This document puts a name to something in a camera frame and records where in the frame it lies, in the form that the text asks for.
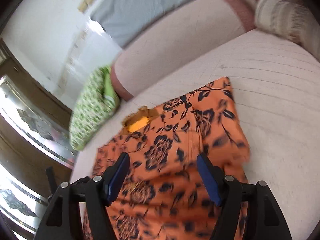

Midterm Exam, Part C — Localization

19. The small wall plaque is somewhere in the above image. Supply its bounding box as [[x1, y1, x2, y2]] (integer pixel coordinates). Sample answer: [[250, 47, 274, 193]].
[[78, 0, 96, 14]]

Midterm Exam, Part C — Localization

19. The pink quilted mattress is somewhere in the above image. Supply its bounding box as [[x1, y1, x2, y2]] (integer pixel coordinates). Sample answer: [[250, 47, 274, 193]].
[[71, 29, 319, 239]]

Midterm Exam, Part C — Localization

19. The green white patterned pillow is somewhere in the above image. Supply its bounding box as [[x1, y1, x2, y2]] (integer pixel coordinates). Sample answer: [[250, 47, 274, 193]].
[[69, 65, 120, 151]]

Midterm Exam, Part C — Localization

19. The wooden glass-panel door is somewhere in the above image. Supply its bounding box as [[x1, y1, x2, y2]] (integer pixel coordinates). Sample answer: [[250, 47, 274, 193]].
[[1, 42, 76, 239]]

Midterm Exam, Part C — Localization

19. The beige striped cloth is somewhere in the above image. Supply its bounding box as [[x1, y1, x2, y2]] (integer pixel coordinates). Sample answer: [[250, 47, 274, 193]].
[[254, 0, 319, 60]]

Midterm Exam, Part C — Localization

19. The orange black floral garment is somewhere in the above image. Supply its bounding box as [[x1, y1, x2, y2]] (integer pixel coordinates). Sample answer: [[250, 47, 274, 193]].
[[93, 77, 249, 239]]

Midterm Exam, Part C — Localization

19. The grey pillow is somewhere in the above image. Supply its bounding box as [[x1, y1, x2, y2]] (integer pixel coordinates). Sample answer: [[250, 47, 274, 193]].
[[91, 0, 193, 48]]

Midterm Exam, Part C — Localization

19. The pink bolster cushion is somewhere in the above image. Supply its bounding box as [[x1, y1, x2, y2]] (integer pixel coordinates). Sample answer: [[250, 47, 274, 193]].
[[111, 0, 254, 101]]

